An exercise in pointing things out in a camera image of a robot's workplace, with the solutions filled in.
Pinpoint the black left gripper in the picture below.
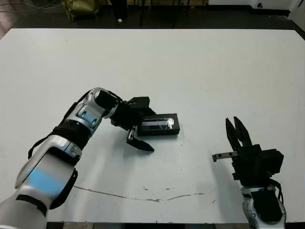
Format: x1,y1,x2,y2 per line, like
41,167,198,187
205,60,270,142
111,100,158,153

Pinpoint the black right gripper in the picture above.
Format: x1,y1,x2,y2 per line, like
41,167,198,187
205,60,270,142
211,115,272,187

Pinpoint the black box lid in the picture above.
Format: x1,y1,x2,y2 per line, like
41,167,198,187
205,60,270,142
137,113,181,137

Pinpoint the black upright stand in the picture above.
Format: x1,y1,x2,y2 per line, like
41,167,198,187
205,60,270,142
112,0,127,21

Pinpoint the yellow-green sack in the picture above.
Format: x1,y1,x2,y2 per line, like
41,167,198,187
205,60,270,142
61,0,100,22

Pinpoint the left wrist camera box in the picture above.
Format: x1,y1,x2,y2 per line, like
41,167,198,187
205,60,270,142
128,96,151,109

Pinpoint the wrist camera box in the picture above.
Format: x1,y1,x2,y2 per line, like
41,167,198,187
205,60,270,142
261,148,285,174
128,96,151,109

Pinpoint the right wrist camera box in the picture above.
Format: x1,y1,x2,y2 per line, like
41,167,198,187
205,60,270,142
261,148,285,174

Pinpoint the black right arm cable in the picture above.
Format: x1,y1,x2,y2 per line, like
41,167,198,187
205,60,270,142
269,179,286,206

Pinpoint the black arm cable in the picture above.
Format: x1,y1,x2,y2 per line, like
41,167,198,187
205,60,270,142
269,179,286,206
28,90,131,159

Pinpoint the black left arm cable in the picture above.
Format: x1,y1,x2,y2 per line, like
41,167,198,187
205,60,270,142
28,90,131,159

